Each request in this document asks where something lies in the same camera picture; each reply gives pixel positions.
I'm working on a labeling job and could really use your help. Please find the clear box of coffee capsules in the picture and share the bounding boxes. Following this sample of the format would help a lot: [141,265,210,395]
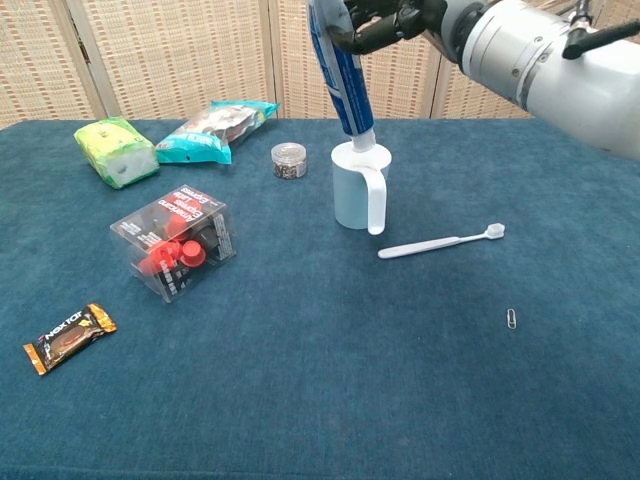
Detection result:
[109,183,238,304]

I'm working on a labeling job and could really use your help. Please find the blue table cloth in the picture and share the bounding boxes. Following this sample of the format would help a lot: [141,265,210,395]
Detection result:
[0,117,640,480]

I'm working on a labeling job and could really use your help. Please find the brown orange chocolate bar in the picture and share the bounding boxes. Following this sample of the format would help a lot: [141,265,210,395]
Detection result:
[22,302,119,377]

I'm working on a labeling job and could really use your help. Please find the green tissue pack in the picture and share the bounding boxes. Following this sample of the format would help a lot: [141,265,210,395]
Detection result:
[73,116,161,190]

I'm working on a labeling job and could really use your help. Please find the light blue plastic mug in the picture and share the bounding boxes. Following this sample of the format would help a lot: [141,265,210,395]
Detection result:
[330,141,393,237]

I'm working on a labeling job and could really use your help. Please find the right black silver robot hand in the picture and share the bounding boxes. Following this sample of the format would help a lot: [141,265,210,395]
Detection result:
[327,0,465,62]

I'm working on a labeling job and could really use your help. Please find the blue white toothpaste tube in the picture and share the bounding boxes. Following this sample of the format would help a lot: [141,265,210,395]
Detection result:
[308,0,377,153]

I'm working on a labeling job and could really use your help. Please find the small clear jar white lid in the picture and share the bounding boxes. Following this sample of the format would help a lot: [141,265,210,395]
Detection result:
[270,142,308,180]

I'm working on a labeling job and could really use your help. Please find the white toothbrush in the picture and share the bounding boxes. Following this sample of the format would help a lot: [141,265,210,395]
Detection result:
[377,222,506,260]

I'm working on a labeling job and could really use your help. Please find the woven folding screen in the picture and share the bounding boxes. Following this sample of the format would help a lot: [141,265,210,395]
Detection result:
[0,0,640,130]

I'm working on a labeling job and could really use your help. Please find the teal snack bag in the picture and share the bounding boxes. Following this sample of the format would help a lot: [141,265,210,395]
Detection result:
[155,100,280,166]

